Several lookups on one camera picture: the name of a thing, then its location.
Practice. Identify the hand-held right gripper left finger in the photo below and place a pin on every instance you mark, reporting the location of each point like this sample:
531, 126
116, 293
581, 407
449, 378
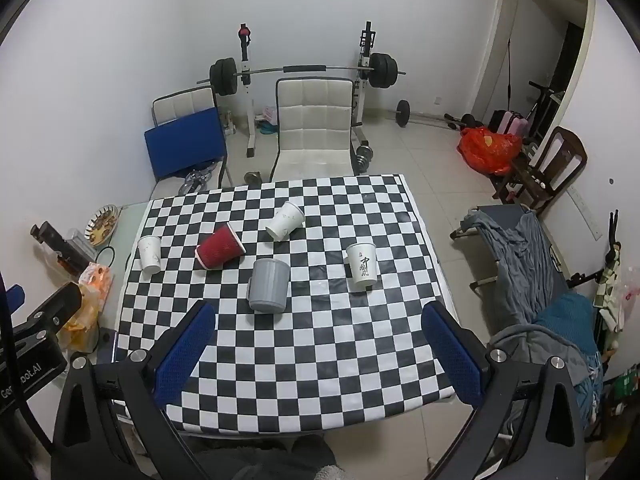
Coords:
187, 345

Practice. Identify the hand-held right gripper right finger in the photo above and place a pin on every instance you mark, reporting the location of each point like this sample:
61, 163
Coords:
452, 350

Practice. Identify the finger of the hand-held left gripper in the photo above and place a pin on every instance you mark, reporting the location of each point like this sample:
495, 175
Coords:
52, 310
14, 296

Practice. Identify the grey plastic mug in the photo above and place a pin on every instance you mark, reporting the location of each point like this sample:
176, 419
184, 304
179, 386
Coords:
269, 285

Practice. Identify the red ribbed paper cup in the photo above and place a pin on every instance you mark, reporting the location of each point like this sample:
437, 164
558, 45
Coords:
220, 247

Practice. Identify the white speckled paper cup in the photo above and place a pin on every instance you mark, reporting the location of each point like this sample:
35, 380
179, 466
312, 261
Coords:
285, 220

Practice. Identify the small white paper cup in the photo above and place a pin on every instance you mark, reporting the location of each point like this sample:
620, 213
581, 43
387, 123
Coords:
149, 256

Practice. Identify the white cup with dark print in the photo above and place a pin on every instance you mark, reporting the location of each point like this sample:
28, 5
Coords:
361, 267

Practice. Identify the orange snack bag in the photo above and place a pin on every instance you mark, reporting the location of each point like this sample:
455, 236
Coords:
90, 290

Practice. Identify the grey jacket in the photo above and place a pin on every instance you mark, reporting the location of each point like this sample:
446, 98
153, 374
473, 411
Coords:
525, 342

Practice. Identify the patterned plate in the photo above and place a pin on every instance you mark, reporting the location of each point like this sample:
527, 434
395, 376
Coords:
101, 224

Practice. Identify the grey cloth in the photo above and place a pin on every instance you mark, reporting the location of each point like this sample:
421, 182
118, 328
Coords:
522, 260

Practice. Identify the teal garment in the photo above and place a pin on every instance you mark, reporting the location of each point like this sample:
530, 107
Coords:
567, 317

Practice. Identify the black white checkered tablecloth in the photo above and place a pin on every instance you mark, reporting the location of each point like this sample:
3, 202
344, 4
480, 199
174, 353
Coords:
320, 350

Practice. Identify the folding cot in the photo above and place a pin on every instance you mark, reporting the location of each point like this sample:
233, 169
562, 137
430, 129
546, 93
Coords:
495, 220

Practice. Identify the small metal dumbbell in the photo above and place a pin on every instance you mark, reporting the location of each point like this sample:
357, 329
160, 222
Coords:
252, 177

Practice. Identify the clear plastic bag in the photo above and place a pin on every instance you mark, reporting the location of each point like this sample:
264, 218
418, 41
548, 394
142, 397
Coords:
622, 290

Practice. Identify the black tripod stand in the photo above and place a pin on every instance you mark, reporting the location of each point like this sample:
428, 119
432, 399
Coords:
611, 247

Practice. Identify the blue folded board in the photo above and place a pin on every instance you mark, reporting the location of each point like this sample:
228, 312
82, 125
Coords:
185, 142

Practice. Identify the red plastic bag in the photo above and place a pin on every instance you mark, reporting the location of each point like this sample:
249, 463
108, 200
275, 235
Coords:
487, 150

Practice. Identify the dark wooden chair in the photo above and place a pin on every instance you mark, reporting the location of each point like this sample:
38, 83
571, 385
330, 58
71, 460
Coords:
562, 157

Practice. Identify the black dumbbells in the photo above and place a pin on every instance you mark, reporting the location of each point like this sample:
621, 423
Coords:
467, 121

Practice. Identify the white barbell rack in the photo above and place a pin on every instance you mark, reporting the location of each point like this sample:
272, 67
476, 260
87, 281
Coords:
248, 120

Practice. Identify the pink suitcase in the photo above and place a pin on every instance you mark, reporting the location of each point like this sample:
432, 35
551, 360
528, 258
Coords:
510, 122

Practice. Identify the long barbell with single plate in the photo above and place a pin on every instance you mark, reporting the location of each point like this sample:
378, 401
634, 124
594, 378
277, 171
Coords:
402, 113

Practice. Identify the white padded chair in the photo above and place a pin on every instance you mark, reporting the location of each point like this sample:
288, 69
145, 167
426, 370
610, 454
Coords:
312, 125
182, 102

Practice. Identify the barbell with black plates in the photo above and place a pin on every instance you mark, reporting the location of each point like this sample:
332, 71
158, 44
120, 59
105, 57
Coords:
382, 71

